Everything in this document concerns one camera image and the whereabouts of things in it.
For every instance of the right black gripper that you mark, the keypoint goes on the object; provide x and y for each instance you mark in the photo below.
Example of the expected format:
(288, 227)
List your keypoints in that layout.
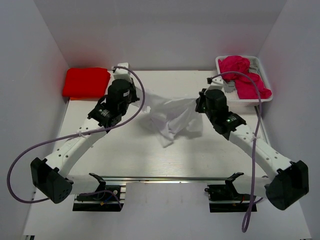
(199, 108)

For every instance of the white plastic basket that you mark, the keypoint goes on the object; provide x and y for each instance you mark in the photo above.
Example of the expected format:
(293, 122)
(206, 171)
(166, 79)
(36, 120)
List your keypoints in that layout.
(233, 98)

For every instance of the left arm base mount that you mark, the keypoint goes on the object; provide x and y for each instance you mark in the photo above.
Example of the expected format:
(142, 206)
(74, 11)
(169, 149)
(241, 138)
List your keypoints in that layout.
(109, 196)

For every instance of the magenta t shirt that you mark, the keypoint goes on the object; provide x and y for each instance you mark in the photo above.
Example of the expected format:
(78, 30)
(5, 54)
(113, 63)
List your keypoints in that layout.
(263, 91)

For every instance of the white t shirt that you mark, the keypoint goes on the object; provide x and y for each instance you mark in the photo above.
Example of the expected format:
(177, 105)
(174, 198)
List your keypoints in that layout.
(169, 117)

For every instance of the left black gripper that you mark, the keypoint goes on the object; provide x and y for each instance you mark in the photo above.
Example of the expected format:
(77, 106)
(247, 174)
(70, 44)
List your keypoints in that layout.
(132, 88)

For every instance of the grey garment in basket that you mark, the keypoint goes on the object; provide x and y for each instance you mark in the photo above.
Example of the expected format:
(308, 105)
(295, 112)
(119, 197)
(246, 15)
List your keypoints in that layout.
(233, 82)

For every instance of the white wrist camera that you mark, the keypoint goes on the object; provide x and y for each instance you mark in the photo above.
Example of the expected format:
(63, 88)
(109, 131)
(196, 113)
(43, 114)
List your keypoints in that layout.
(120, 73)
(215, 83)

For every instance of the folded red t shirt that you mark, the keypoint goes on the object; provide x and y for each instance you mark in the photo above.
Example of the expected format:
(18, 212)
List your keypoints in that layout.
(86, 83)

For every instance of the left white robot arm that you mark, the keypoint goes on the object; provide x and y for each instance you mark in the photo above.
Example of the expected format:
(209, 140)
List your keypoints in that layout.
(51, 175)

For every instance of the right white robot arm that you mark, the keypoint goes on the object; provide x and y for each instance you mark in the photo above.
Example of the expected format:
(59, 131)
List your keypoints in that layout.
(286, 182)

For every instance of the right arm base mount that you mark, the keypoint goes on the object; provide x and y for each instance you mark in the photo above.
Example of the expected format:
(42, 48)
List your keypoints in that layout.
(223, 198)

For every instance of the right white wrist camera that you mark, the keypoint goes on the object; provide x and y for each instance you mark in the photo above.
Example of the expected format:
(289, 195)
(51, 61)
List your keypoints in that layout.
(215, 83)

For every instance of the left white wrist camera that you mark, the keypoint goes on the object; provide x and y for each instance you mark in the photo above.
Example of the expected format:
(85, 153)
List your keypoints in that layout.
(120, 73)

